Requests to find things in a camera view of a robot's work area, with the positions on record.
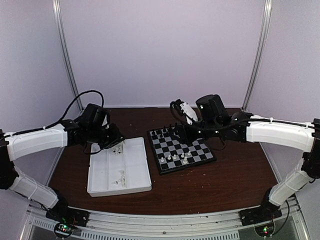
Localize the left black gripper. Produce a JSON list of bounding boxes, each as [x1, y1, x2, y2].
[[87, 122, 126, 150]]

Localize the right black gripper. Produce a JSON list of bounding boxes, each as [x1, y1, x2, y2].
[[168, 120, 220, 146]]

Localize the white plastic compartment tray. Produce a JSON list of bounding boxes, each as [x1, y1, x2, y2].
[[86, 137, 152, 197]]

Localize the white chess piece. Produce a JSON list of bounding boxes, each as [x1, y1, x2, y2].
[[182, 156, 189, 165]]

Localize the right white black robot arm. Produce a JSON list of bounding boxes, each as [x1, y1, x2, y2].
[[169, 94, 320, 221]]

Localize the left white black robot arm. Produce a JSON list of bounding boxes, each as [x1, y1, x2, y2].
[[0, 103, 125, 222]]

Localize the black grey chess board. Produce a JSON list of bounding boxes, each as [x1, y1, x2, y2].
[[147, 125, 217, 175]]

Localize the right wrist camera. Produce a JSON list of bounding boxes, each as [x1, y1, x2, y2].
[[174, 99, 199, 125]]

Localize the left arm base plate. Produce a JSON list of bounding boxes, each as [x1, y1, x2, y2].
[[45, 208, 90, 227]]

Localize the front aluminium rail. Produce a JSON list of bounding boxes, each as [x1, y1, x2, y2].
[[18, 197, 310, 240]]

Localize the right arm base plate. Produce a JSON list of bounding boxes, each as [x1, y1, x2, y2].
[[239, 206, 282, 226]]

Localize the left aluminium frame post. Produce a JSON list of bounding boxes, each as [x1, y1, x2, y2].
[[52, 0, 79, 98]]

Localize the aluminium frame post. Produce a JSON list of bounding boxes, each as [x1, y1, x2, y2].
[[241, 0, 273, 111], [52, 0, 79, 98]]

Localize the right aluminium frame post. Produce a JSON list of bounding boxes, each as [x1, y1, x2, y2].
[[241, 0, 273, 111]]

